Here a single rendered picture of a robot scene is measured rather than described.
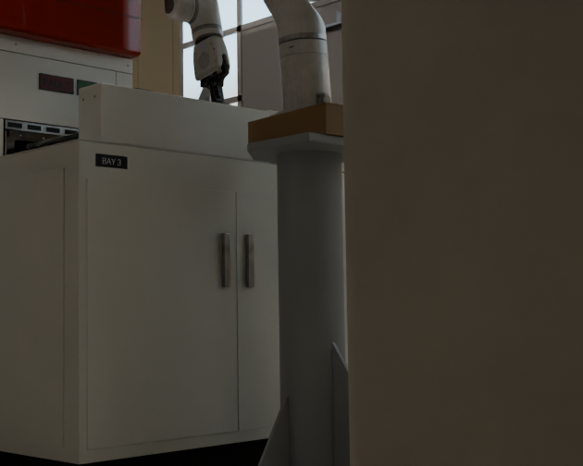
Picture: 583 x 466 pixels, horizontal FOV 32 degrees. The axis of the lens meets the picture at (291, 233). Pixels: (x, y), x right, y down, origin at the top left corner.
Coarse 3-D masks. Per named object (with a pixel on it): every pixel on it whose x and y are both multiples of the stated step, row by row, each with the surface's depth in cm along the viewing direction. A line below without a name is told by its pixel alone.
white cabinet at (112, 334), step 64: (0, 192) 260; (64, 192) 240; (128, 192) 245; (192, 192) 260; (256, 192) 276; (0, 256) 259; (64, 256) 239; (128, 256) 244; (192, 256) 258; (256, 256) 274; (0, 320) 258; (64, 320) 238; (128, 320) 243; (192, 320) 257; (256, 320) 272; (0, 384) 256; (64, 384) 237; (128, 384) 242; (192, 384) 256; (256, 384) 271; (0, 448) 256; (64, 448) 236; (128, 448) 241; (192, 448) 260; (256, 448) 275
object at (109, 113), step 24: (96, 96) 243; (120, 96) 246; (144, 96) 251; (168, 96) 256; (96, 120) 243; (120, 120) 245; (144, 120) 251; (168, 120) 256; (192, 120) 261; (216, 120) 267; (240, 120) 273; (144, 144) 250; (168, 144) 255; (192, 144) 261; (216, 144) 266; (240, 144) 272
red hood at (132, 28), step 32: (0, 0) 289; (32, 0) 297; (64, 0) 304; (96, 0) 313; (128, 0) 321; (0, 32) 294; (32, 32) 296; (64, 32) 304; (96, 32) 312; (128, 32) 320
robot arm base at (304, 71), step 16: (288, 48) 251; (304, 48) 250; (320, 48) 252; (288, 64) 251; (304, 64) 250; (320, 64) 251; (288, 80) 252; (304, 80) 250; (320, 80) 251; (288, 96) 252; (304, 96) 249; (320, 96) 250
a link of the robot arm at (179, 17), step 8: (168, 0) 271; (176, 0) 270; (184, 0) 270; (192, 0) 273; (168, 8) 271; (176, 8) 270; (184, 8) 271; (192, 8) 272; (168, 16) 273; (176, 16) 272; (184, 16) 272; (192, 16) 274
